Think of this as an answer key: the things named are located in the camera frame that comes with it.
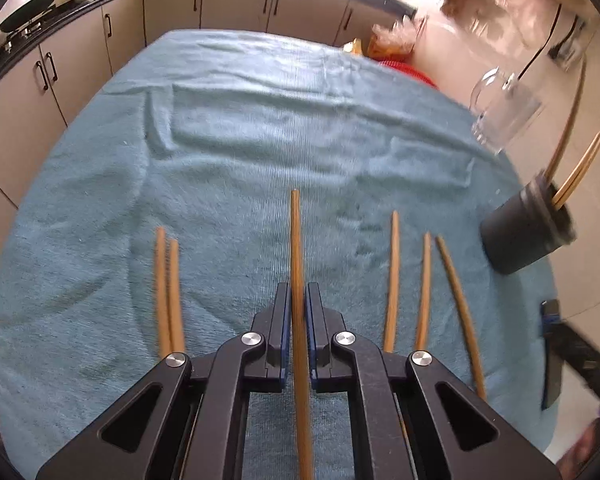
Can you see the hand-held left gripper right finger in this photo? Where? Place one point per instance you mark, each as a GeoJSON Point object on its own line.
{"type": "Point", "coordinates": [314, 320]}

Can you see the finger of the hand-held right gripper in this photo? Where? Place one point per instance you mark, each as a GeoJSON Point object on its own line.
{"type": "Point", "coordinates": [587, 365]}
{"type": "Point", "coordinates": [554, 360]}

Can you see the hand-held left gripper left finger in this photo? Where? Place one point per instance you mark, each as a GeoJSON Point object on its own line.
{"type": "Point", "coordinates": [280, 320]}

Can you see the dark grey utensil holder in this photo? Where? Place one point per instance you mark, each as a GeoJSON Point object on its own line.
{"type": "Point", "coordinates": [520, 232]}

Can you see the blue woven table cloth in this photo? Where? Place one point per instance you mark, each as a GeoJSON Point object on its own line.
{"type": "Point", "coordinates": [230, 160]}

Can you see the clear glass mug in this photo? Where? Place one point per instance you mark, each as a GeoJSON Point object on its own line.
{"type": "Point", "coordinates": [510, 120]}

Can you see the red plastic basin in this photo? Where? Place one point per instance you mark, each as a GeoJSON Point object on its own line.
{"type": "Point", "coordinates": [410, 71]}

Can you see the yellow packet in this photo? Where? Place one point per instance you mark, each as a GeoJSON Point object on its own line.
{"type": "Point", "coordinates": [354, 47]}

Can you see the orange plastic bag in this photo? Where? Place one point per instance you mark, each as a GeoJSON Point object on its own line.
{"type": "Point", "coordinates": [395, 42]}

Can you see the beige kitchen base cabinets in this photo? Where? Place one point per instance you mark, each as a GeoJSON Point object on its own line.
{"type": "Point", "coordinates": [25, 90]}

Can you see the white wall socket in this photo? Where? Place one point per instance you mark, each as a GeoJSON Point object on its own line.
{"type": "Point", "coordinates": [570, 45]}

